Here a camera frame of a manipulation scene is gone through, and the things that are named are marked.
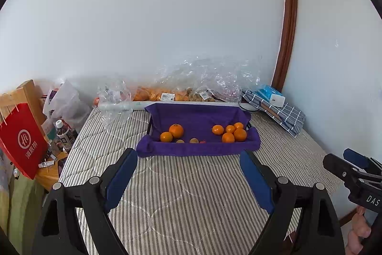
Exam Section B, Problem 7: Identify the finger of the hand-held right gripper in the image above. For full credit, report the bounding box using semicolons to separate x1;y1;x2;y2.
323;153;363;184
343;148;382;176

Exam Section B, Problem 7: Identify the person's right hand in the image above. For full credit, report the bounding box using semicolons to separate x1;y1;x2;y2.
346;206;372;255

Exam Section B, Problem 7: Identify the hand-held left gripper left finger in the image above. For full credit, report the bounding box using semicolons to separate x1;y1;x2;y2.
31;148;138;255

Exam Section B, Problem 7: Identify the tea bottle with white cap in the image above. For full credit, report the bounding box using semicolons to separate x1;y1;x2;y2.
55;119;76;152

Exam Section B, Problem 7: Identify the white plastic bag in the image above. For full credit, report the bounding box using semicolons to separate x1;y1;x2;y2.
42;80;91;131

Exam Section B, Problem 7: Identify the wooden side table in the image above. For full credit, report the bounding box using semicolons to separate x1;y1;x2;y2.
35;150;70;192

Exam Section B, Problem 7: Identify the large tangerine with stem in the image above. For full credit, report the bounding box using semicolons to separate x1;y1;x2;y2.
169;124;184;138

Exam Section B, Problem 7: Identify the clear plastic bag of oranges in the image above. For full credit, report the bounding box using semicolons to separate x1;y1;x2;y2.
133;64;193;102

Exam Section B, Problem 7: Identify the wooden chair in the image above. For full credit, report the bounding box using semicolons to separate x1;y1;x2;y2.
0;80;47;136

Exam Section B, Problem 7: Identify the red paper bag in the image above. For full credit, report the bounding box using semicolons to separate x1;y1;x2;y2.
0;103;50;181

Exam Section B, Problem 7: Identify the empty clear plastic bag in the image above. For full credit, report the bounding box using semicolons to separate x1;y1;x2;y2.
96;79;138;130

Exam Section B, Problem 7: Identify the purple towel basket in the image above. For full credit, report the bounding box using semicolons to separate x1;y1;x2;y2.
136;103;261;158

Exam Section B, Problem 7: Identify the brown wooden door frame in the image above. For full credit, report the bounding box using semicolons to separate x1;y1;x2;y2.
272;0;299;93

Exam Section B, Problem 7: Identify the blue checked cloth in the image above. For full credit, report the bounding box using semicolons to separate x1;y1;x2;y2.
241;90;307;137

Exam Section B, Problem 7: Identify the clear plastic bag of brown fruit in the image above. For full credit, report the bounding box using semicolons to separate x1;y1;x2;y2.
186;55;261;103

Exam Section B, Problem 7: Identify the blue tissue pack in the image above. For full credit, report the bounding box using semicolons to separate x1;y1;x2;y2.
256;84;286;108

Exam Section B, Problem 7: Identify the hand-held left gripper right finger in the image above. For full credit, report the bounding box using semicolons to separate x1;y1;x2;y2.
239;150;345;255

